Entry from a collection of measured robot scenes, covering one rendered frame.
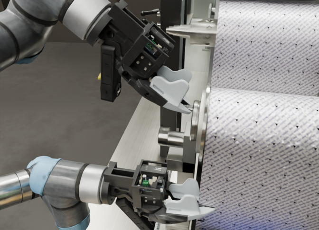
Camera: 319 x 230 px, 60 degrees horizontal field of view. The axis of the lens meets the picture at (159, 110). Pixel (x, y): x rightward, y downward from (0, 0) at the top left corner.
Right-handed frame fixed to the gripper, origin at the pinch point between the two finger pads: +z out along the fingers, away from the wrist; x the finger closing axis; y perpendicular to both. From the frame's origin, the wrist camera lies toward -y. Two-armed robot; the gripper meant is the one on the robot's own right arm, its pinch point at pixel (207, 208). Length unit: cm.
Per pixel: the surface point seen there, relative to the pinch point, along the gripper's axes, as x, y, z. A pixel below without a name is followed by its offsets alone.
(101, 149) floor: 128, -109, -85
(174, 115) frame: 33.1, -1.7, -11.3
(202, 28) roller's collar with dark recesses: 28.4, 26.1, -5.0
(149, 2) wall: 388, -44, -102
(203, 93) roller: 6.0, 21.7, -3.0
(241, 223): -0.2, -2.4, 6.6
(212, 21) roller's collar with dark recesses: 29.9, 27.4, -3.1
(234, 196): -0.3, 4.8, 4.2
